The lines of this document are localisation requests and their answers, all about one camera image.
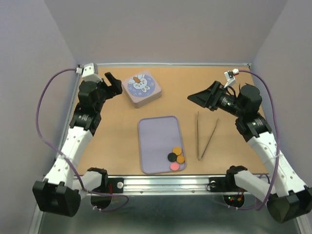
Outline metal tongs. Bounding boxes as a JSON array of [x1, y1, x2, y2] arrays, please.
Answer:
[[195, 111, 219, 161]]

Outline square cookie tin with cups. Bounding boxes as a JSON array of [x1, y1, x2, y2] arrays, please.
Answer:
[[127, 93, 162, 109]]

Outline brown scalloped cookie right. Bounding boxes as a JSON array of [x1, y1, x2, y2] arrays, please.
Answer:
[[176, 155, 185, 164]]

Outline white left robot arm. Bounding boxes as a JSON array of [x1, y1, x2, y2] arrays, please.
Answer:
[[32, 72, 122, 217]]

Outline silver tin lid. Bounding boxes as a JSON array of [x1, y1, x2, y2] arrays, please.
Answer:
[[122, 70, 162, 97]]

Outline lavender plastic tray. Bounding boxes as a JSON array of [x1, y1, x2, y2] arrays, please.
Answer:
[[138, 116, 184, 174]]

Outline circuit board with leds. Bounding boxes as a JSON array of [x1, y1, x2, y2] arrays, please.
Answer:
[[223, 194, 245, 208]]

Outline pink round cookie lower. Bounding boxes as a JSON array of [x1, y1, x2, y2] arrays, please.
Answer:
[[170, 162, 180, 171]]

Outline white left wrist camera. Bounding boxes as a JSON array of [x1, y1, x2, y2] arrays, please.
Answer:
[[81, 63, 102, 83]]

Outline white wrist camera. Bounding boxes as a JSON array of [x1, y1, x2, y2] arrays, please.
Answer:
[[81, 63, 102, 83], [224, 68, 239, 88]]

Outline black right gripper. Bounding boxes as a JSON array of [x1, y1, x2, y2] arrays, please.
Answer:
[[187, 80, 245, 117]]

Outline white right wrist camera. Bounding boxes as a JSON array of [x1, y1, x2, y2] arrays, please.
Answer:
[[224, 68, 239, 88]]

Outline black sandwich cookie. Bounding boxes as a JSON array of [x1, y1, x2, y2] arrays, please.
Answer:
[[167, 152, 177, 162]]

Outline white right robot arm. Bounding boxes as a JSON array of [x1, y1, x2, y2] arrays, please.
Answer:
[[187, 81, 312, 223]]

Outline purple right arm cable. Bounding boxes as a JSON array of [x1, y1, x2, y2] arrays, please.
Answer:
[[228, 69, 280, 211]]

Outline aluminium mounting rail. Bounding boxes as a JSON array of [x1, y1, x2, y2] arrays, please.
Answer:
[[30, 175, 301, 234]]

